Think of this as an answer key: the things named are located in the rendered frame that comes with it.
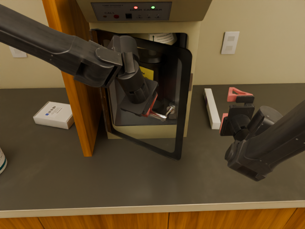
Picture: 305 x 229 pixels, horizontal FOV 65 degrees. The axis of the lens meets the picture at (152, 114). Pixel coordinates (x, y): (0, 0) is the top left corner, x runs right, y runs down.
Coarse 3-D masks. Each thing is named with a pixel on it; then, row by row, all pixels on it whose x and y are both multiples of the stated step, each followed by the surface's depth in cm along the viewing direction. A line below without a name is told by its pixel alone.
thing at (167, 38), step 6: (138, 36) 74; (144, 36) 73; (150, 36) 73; (156, 36) 73; (162, 36) 74; (168, 36) 75; (174, 36) 78; (162, 42) 74; (168, 42) 75; (174, 42) 78
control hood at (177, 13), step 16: (80, 0) 55; (96, 0) 55; (112, 0) 55; (128, 0) 55; (144, 0) 55; (160, 0) 56; (176, 0) 56; (192, 0) 56; (208, 0) 56; (176, 16) 63; (192, 16) 63
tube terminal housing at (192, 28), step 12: (96, 24) 68; (108, 24) 68; (120, 24) 68; (132, 24) 68; (144, 24) 68; (156, 24) 68; (168, 24) 69; (180, 24) 69; (192, 24) 69; (192, 36) 71; (192, 48) 73; (192, 60) 76; (192, 72) 79; (192, 84) 82; (108, 132) 94
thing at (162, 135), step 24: (144, 48) 62; (168, 48) 58; (168, 72) 62; (120, 96) 77; (168, 96) 67; (120, 120) 84; (144, 120) 78; (168, 120) 72; (144, 144) 85; (168, 144) 78
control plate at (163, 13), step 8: (96, 8) 58; (104, 8) 58; (112, 8) 58; (120, 8) 58; (128, 8) 58; (144, 8) 58; (160, 8) 59; (168, 8) 59; (96, 16) 62; (112, 16) 62; (120, 16) 62; (136, 16) 62; (144, 16) 62; (152, 16) 62; (160, 16) 63; (168, 16) 63
